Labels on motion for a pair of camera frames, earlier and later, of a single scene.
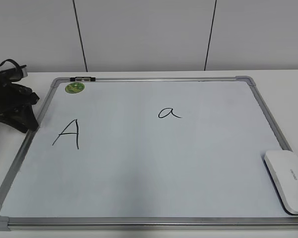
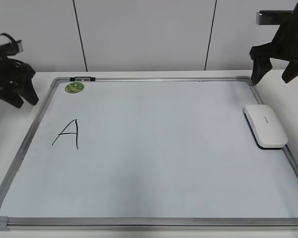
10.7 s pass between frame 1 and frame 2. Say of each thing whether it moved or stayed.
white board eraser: moved
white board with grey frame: stayed
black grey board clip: stayed
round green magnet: stayed
